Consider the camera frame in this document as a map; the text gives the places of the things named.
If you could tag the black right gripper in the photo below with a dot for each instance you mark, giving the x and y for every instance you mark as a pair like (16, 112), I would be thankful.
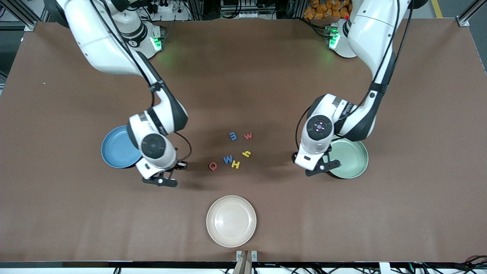
(176, 165)

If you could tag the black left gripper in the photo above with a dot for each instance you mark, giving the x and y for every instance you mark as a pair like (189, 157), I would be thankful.
(329, 149)

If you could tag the red foam capital Q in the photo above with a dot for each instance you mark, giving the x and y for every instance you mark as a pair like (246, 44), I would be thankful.
(210, 166)

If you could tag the blue foam capital W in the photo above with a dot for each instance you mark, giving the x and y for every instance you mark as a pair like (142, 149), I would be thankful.
(227, 160)

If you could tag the blue foam letter m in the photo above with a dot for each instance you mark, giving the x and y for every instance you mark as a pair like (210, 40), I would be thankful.
(233, 136)

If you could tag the red foam letter w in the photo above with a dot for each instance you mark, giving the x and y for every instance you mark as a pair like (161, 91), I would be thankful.
(248, 136)

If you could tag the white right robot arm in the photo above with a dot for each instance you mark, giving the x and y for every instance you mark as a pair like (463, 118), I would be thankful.
(102, 45)

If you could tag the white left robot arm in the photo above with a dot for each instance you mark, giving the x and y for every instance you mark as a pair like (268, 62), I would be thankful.
(373, 38)

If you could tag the green plate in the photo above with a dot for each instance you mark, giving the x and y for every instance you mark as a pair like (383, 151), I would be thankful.
(354, 160)

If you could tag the blue plate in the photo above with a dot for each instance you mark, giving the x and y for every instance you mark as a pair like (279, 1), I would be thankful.
(114, 150)

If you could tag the beige plate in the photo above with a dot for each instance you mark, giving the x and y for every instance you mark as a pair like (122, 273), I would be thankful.
(231, 221)

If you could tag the yellow foam capital H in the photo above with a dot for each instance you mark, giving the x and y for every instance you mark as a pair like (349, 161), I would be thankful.
(235, 164)

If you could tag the yellow foam letter h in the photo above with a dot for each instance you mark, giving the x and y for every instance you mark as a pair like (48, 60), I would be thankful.
(246, 153)

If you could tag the tan wooden stick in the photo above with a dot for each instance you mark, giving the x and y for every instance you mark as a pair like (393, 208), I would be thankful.
(243, 266)

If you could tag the white edge tag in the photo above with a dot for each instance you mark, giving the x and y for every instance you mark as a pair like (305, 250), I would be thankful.
(384, 268)

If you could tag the brown table mat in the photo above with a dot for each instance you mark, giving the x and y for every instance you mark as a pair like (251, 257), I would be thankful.
(57, 209)

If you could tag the orange bags pile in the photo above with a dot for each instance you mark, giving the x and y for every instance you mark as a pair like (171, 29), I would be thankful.
(323, 9)

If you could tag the white power strip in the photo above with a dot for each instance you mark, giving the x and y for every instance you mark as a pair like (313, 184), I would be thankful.
(163, 7)

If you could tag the white electronics box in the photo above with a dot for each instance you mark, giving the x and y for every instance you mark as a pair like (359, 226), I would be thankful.
(247, 14)

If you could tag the metal table edge bracket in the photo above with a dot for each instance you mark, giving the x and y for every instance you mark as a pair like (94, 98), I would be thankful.
(254, 255)

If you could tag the aluminium frame post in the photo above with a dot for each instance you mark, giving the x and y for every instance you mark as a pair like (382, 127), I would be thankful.
(466, 17)
(23, 17)

